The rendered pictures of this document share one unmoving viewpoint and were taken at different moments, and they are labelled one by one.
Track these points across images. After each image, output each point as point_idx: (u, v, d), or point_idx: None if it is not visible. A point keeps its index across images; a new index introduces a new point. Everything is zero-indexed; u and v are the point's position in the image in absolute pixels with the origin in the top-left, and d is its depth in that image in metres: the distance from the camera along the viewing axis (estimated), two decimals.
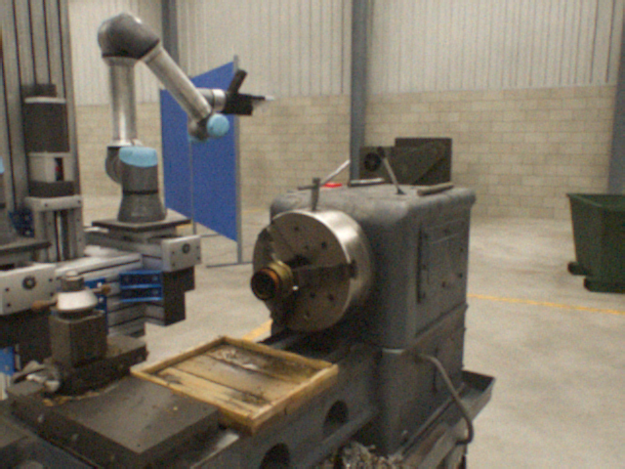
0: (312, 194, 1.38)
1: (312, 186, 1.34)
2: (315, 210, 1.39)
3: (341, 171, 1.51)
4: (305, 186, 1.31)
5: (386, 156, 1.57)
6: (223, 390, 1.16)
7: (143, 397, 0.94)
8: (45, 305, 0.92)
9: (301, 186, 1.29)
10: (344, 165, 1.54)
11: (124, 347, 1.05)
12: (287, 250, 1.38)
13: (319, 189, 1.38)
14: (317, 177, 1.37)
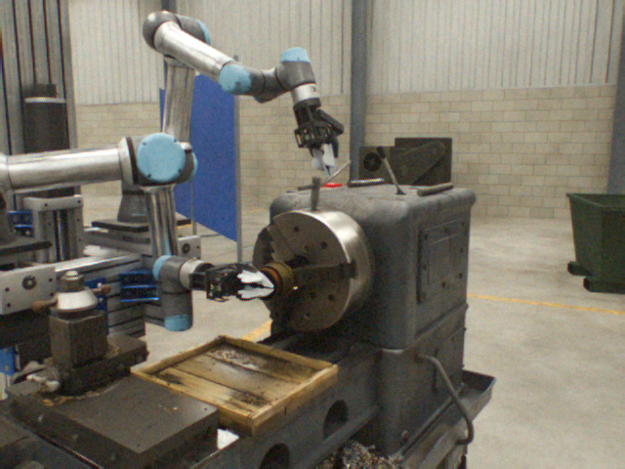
0: (312, 194, 1.38)
1: (312, 186, 1.34)
2: (315, 210, 1.39)
3: (341, 171, 1.51)
4: (305, 186, 1.31)
5: (386, 156, 1.57)
6: (223, 390, 1.16)
7: (143, 397, 0.94)
8: (45, 305, 0.92)
9: (301, 186, 1.29)
10: (345, 165, 1.53)
11: (124, 347, 1.05)
12: (287, 250, 1.38)
13: (319, 189, 1.38)
14: (317, 177, 1.37)
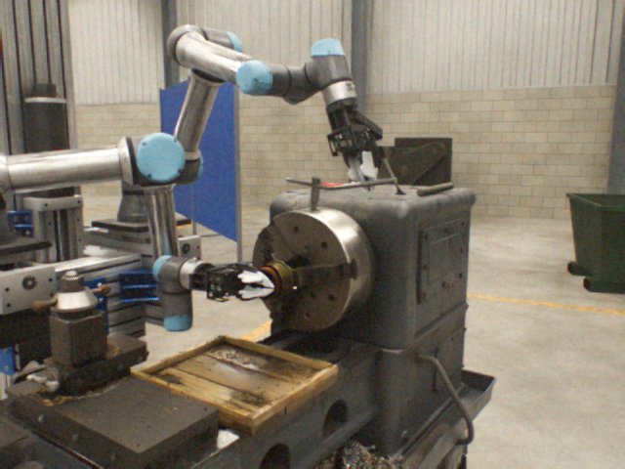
0: (312, 193, 1.39)
1: (303, 182, 1.40)
2: (312, 210, 1.39)
3: (363, 184, 1.27)
4: (293, 179, 1.42)
5: (386, 156, 1.57)
6: (223, 390, 1.16)
7: (143, 397, 0.94)
8: (45, 305, 0.92)
9: (288, 177, 1.43)
10: (377, 180, 1.25)
11: (124, 347, 1.05)
12: (287, 250, 1.38)
13: (312, 189, 1.37)
14: (314, 177, 1.37)
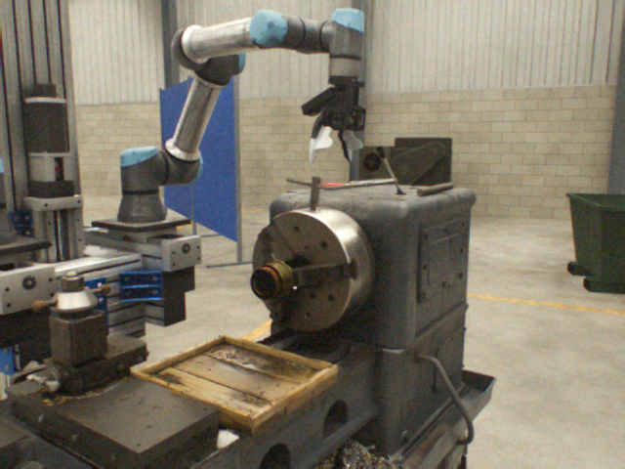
0: (312, 193, 1.39)
1: (303, 182, 1.40)
2: (312, 210, 1.39)
3: (363, 184, 1.27)
4: (293, 179, 1.42)
5: (386, 156, 1.57)
6: (223, 390, 1.16)
7: (143, 397, 0.94)
8: (45, 305, 0.92)
9: (288, 177, 1.43)
10: (377, 181, 1.25)
11: (124, 347, 1.05)
12: (287, 250, 1.38)
13: (312, 189, 1.37)
14: (314, 177, 1.37)
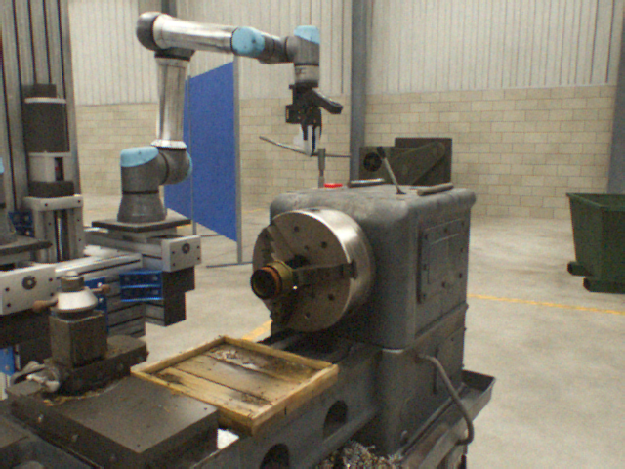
0: (323, 163, 1.58)
1: (334, 153, 1.56)
2: (322, 176, 1.60)
3: (281, 144, 1.67)
4: (344, 153, 1.54)
5: (386, 156, 1.57)
6: (223, 390, 1.16)
7: (143, 397, 0.94)
8: (45, 305, 0.92)
9: (351, 153, 1.53)
10: (271, 139, 1.68)
11: (124, 347, 1.05)
12: (287, 250, 1.38)
13: (323, 157, 1.59)
14: (323, 148, 1.58)
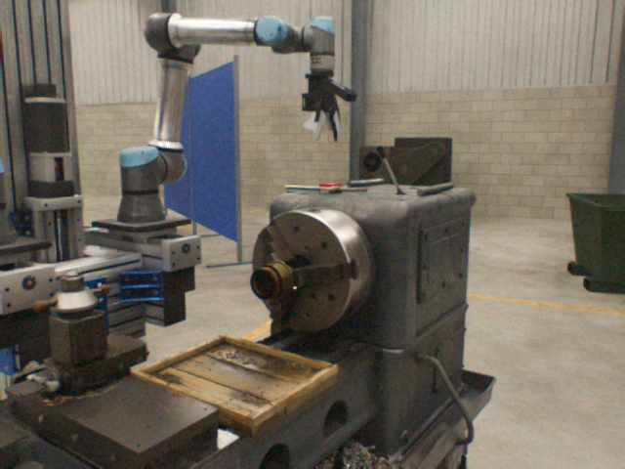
0: (336, 189, 1.64)
1: (349, 191, 1.65)
2: (326, 192, 1.62)
3: (302, 190, 1.78)
4: (359, 191, 1.63)
5: (386, 156, 1.57)
6: (223, 390, 1.16)
7: (143, 397, 0.94)
8: (45, 305, 0.92)
9: (365, 191, 1.62)
10: (296, 189, 1.81)
11: (124, 347, 1.05)
12: (287, 250, 1.38)
13: (336, 192, 1.66)
14: None
